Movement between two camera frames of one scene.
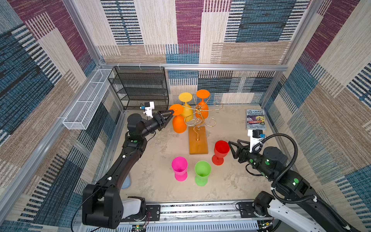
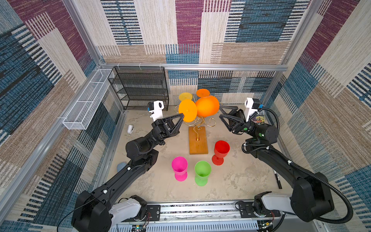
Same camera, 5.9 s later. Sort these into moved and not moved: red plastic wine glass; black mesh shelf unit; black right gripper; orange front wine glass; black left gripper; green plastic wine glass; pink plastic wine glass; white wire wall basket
Moved: orange front wine glass; black left gripper; black right gripper
Not moved: pink plastic wine glass; black mesh shelf unit; white wire wall basket; green plastic wine glass; red plastic wine glass
